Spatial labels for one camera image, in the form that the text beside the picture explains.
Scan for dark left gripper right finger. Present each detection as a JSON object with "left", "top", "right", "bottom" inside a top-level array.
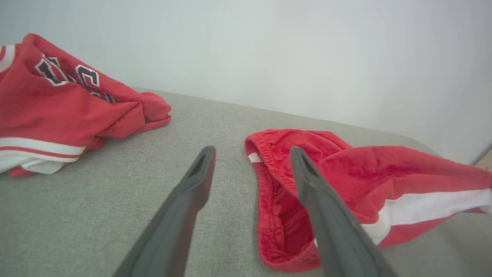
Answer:
[{"left": 290, "top": 146, "right": 399, "bottom": 277}]

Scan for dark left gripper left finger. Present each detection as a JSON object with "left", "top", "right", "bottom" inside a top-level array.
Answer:
[{"left": 111, "top": 145, "right": 216, "bottom": 277}]

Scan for red shorts with white stripe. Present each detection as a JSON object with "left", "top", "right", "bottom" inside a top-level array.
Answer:
[{"left": 244, "top": 129, "right": 492, "bottom": 273}]

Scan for red Bulls jersey shirt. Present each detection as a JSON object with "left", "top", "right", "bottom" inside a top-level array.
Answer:
[{"left": 0, "top": 33, "right": 172, "bottom": 178}]

